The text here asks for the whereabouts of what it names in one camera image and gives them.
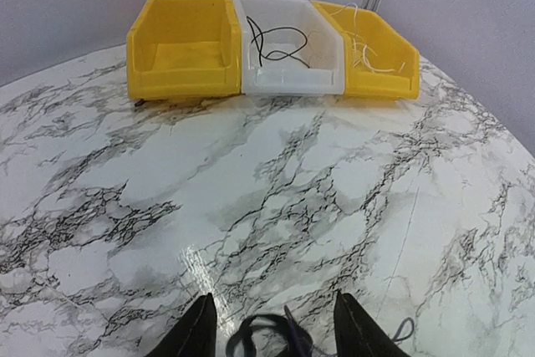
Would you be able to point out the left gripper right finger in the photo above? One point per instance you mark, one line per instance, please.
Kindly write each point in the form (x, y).
(358, 335)

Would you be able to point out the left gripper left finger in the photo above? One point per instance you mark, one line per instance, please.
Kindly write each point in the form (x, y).
(195, 333)

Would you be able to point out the right yellow bin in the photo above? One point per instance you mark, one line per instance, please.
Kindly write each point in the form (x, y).
(378, 62)

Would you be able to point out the yellow bin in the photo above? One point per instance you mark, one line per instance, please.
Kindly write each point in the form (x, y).
(378, 62)
(184, 48)

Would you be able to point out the left yellow bin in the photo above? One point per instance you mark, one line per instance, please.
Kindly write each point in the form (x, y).
(184, 48)

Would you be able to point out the white translucent bin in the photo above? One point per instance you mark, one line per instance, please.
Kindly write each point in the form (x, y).
(289, 48)

